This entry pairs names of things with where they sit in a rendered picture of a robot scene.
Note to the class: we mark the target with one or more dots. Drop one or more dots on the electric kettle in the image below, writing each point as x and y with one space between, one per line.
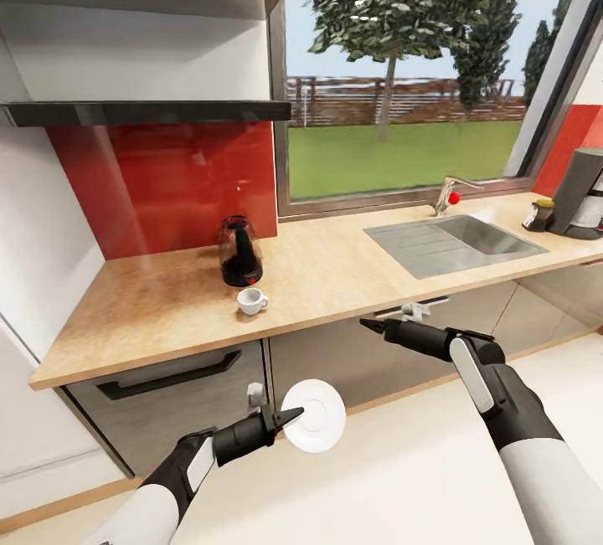
239 252

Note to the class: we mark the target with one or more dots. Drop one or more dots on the coffee cup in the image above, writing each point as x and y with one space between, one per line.
251 300

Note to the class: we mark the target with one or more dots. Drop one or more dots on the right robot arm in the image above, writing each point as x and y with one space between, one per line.
560 501

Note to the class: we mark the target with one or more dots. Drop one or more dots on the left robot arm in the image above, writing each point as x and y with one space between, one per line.
151 515

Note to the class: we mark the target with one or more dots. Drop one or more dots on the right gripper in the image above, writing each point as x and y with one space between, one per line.
407 334

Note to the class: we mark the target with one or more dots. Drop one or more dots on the saucer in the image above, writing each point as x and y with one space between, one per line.
322 424

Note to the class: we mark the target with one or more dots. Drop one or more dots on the bottle of coffee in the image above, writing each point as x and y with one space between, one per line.
538 213

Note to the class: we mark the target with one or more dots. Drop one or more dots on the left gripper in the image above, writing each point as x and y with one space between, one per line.
260 429

